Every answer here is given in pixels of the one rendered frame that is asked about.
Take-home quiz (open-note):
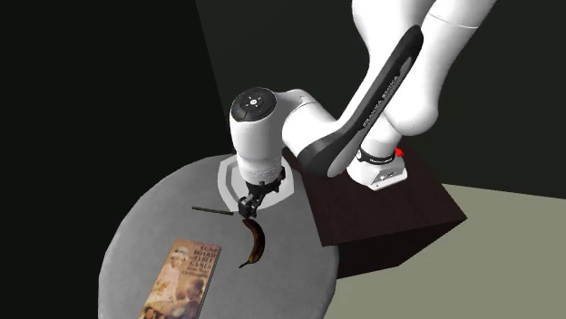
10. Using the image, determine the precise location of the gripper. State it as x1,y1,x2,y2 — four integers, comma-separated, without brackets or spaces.
238,167,288,219

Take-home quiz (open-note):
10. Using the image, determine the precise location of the white hexagonal plate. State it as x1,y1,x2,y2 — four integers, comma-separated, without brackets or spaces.
217,158,296,213

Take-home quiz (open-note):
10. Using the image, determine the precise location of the brown overripe banana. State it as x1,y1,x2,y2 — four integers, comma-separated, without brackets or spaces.
238,218,267,270

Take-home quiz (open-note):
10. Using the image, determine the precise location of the thin dark stick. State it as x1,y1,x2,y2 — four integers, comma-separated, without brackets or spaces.
191,205,235,217

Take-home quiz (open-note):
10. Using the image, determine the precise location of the round grey table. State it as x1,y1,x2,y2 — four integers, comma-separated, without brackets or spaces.
98,153,341,319

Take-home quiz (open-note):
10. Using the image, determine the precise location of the illustrated book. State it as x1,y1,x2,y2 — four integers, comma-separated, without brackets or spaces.
137,237,222,319

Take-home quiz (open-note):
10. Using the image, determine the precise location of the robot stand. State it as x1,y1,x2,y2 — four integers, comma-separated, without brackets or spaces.
282,143,468,280

